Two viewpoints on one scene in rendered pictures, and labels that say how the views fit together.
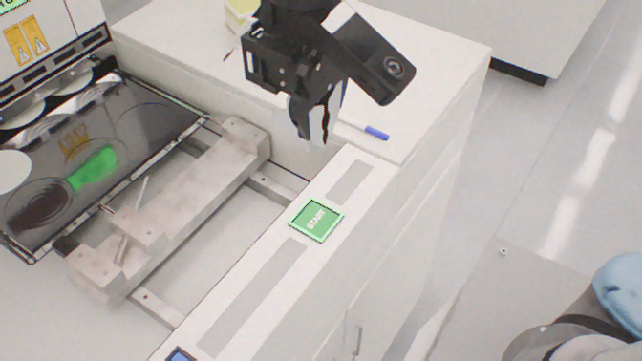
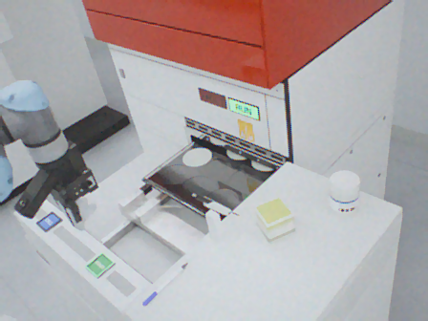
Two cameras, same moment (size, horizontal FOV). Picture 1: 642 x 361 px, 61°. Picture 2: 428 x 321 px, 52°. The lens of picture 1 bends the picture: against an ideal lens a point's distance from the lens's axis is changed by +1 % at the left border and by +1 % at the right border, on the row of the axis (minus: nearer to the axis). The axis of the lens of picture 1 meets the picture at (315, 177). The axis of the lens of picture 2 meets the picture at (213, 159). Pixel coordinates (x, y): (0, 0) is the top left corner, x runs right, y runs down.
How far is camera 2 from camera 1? 117 cm
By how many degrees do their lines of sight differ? 72
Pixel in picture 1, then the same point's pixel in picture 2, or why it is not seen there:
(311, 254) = (81, 264)
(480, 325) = not seen: outside the picture
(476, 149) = not seen: outside the picture
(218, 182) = (174, 239)
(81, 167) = (193, 181)
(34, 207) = (171, 173)
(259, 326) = (57, 245)
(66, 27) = (266, 141)
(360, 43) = (32, 187)
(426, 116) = not seen: outside the picture
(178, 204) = (163, 224)
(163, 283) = (138, 233)
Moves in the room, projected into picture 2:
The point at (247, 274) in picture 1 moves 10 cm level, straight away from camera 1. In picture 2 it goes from (83, 239) to (119, 233)
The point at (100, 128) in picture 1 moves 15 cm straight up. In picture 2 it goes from (221, 182) to (212, 144)
